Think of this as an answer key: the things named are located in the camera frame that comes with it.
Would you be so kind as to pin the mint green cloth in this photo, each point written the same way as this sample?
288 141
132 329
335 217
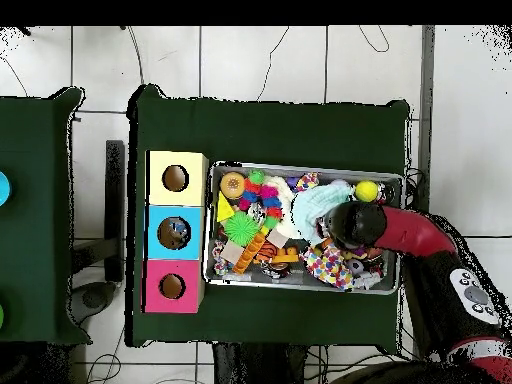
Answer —
316 204

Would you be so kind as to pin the colourful polka dot cloth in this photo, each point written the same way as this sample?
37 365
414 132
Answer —
328 266

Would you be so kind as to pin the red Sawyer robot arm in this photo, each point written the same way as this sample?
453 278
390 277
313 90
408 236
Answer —
416 232

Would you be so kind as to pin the wooden box with three holes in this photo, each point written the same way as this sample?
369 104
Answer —
176 196

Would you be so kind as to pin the plain green spiky ball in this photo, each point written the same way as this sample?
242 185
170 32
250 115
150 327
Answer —
241 228

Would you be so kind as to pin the yellow toy cheese wedge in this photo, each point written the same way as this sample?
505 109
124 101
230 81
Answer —
224 208

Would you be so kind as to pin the toy burger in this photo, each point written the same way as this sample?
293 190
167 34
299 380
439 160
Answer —
232 185

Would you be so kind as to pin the tiger striped plush toy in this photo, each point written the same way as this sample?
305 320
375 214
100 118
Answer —
266 252

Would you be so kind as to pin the orange plastic toy block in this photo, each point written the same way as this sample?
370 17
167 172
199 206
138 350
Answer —
250 254

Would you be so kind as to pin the plain wooden cube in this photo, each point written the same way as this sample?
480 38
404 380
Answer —
232 252

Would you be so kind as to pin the dark green table cloth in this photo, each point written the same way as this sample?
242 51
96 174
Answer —
280 132

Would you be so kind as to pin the yellow ball toy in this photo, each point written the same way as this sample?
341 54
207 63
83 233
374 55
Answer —
366 191

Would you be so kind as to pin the black upright panel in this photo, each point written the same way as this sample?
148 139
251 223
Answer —
114 200

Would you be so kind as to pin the dark green side table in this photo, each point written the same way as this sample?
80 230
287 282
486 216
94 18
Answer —
36 240

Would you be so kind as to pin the cyan round object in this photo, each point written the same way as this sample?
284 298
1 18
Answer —
4 188

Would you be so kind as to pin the lime green round object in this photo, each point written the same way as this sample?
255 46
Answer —
1 316

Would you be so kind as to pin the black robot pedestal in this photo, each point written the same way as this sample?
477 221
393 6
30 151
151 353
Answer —
260 368

